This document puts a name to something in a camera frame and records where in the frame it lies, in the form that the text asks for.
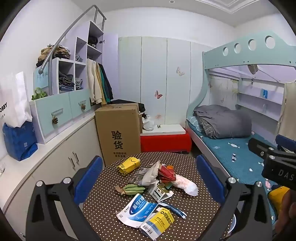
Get black cloth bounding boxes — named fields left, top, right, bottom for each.
left=110, top=99, right=146, bottom=113

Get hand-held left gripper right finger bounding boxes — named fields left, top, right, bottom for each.
left=195, top=154, right=277, bottom=241

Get white bed wall shelf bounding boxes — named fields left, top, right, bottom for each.
left=236, top=91, right=284, bottom=121

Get light green bunk bed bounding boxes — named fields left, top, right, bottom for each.
left=185, top=30, right=296, bottom=193

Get blue plastic bag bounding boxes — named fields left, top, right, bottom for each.
left=2, top=121, right=38, bottom=161

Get hanging cream jacket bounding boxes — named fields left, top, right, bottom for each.
left=87, top=59, right=102, bottom=105

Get small torn white box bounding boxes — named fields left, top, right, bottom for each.
left=147, top=182, right=174, bottom=202

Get brown polka dot tablecloth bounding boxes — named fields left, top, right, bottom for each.
left=82, top=152, right=234, bottom=241

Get pile of brown clothes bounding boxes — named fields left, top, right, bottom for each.
left=37, top=44, right=71, bottom=63

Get hanging cream garment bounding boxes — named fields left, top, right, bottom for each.
left=275, top=82, right=296, bottom=139

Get grey duvet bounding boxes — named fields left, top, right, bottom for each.
left=193, top=105, right=253, bottom=139

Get white wardrobe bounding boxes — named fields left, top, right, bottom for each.
left=118, top=36, right=208, bottom=127

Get small green plant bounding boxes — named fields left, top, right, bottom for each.
left=31, top=88, right=48, bottom=100

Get tall cardboard box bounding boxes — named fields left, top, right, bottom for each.
left=94, top=103, right=143, bottom=166

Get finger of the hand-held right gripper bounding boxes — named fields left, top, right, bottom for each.
left=248, top=137, right=278, bottom=160
left=275, top=134, right=296, bottom=153

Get hanging black garment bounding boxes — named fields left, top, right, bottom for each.
left=102, top=64, right=114, bottom=102

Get blue patterned bed sheet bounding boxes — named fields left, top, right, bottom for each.
left=186, top=116, right=280, bottom=188

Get blue white cardboard strip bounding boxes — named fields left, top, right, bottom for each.
left=158, top=202, right=187, bottom=219

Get white low cabinet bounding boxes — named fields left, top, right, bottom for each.
left=0, top=111, right=104, bottom=241

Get white pink plastic bag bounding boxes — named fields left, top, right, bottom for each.
left=171, top=174, right=199, bottom=196

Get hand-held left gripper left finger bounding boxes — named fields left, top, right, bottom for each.
left=25, top=156, right=104, bottom=241

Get white stair cabinet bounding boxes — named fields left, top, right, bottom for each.
left=29, top=21, right=105, bottom=144

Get flattened blue white box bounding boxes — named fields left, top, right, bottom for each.
left=116, top=193, right=159, bottom=229

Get white paper bag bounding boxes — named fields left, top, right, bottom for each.
left=0, top=71, right=33, bottom=128

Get flattened yellow white box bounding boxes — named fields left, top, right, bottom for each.
left=139, top=207, right=175, bottom=241

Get folded dark clothes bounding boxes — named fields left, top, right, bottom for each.
left=58, top=72, right=75, bottom=93

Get yellow carton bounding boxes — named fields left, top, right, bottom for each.
left=116, top=157, right=141, bottom=175

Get hanging green garment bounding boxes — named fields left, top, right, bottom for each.
left=100, top=66, right=111, bottom=105

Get person's right hand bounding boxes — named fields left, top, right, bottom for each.
left=273, top=192, right=296, bottom=241

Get hanging yellow garment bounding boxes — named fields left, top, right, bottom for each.
left=98, top=65, right=107, bottom=105

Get green banana bunch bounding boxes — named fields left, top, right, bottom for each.
left=116, top=184, right=147, bottom=195

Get grey metal handrail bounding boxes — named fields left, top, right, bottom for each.
left=38, top=5, right=107, bottom=75

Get red bench with white top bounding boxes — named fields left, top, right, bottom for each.
left=140, top=124, right=192, bottom=153

